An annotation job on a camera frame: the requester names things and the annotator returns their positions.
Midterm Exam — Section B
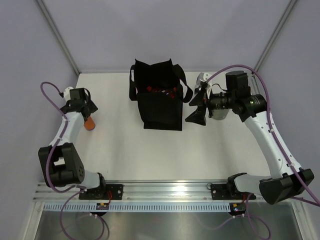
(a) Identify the red bottle white label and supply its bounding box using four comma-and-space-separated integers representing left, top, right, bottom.
146, 86, 157, 93

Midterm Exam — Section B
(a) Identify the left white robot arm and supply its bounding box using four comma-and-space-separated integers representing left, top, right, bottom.
38, 87, 108, 200

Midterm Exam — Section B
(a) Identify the right aluminium frame post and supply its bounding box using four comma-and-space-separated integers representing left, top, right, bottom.
253, 0, 300, 72

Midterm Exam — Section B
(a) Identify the aluminium mounting rail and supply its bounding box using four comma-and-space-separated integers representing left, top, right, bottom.
32, 181, 305, 202

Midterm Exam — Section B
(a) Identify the silver metal bottle white cap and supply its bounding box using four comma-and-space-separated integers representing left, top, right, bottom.
194, 80, 202, 95

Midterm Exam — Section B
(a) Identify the white slotted cable duct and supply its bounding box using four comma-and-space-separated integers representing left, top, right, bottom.
43, 202, 231, 213

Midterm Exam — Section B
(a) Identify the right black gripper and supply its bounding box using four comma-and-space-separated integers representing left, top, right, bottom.
186, 86, 236, 126

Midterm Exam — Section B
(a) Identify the black canvas tote bag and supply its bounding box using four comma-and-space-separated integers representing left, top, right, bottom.
129, 59, 193, 131

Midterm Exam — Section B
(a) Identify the left aluminium frame post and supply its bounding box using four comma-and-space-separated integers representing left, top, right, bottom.
34, 0, 81, 77

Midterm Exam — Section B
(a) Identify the aluminium frame post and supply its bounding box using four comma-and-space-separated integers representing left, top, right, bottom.
253, 0, 300, 72
34, 0, 81, 77

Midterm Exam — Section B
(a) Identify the dark red Fairy bottle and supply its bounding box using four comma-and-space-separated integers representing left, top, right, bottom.
162, 87, 177, 99

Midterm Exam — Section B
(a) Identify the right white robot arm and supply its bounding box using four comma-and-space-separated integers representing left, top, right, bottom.
185, 70, 314, 205

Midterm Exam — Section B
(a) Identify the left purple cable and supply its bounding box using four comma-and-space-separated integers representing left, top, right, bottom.
40, 81, 86, 193

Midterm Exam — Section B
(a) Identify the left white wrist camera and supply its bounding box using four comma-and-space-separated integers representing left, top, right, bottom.
59, 86, 74, 102

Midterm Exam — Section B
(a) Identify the orange bottle blue cap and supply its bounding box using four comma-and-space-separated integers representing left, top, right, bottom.
83, 116, 96, 131

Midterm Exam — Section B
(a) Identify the grey-green pump bottle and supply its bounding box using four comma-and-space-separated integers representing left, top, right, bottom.
211, 109, 229, 121

